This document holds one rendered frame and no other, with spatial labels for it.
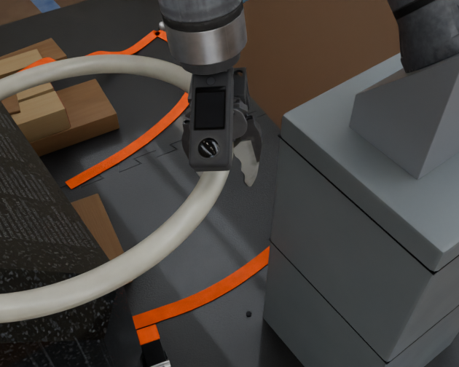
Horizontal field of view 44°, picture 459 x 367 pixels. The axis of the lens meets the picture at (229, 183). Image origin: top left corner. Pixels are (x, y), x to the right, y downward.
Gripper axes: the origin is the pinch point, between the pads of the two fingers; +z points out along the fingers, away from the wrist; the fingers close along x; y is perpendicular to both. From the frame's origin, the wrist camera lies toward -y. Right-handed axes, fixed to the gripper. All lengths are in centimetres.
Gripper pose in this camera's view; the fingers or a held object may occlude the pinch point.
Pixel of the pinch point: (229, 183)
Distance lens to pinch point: 78.2
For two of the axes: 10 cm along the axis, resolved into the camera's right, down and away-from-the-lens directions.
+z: 1.3, 7.1, 6.9
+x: -9.9, 0.5, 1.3
